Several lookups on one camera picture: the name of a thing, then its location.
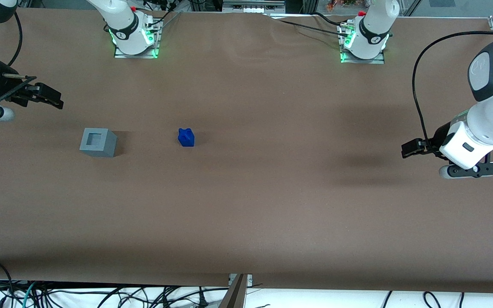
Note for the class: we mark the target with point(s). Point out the gray square base block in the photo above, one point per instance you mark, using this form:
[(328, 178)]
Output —
[(109, 145)]

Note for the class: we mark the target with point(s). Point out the brown table cover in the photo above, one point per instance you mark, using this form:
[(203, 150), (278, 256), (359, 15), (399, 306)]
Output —
[(246, 192)]

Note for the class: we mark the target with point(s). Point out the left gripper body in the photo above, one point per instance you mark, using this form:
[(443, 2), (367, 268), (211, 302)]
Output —
[(438, 139)]

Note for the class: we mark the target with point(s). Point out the metal table edge bracket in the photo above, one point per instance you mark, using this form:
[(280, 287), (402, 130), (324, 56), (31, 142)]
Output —
[(248, 279)]

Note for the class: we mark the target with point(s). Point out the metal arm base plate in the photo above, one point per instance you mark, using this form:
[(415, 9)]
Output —
[(379, 61), (122, 55)]

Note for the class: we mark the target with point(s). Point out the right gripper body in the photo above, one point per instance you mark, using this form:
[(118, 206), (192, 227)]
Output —
[(3, 84)]

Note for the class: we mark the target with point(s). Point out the grey table leg strut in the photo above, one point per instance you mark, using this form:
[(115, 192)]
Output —
[(234, 295)]

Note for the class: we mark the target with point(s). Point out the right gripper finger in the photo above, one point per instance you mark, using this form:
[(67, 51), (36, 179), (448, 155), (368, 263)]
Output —
[(20, 97), (49, 96)]

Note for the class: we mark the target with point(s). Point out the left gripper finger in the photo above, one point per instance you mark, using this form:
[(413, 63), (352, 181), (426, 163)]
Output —
[(410, 149), (427, 144)]

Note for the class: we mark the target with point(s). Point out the orange background clutter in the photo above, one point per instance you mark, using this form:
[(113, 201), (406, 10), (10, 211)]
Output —
[(343, 3)]

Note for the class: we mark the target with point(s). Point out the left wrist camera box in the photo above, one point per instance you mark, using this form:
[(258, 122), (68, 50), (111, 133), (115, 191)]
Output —
[(477, 170)]

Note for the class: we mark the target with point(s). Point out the blue plastic part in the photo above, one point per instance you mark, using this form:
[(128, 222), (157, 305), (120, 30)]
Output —
[(186, 138)]

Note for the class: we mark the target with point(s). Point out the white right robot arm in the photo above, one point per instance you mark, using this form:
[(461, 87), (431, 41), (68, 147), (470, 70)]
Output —
[(122, 21)]

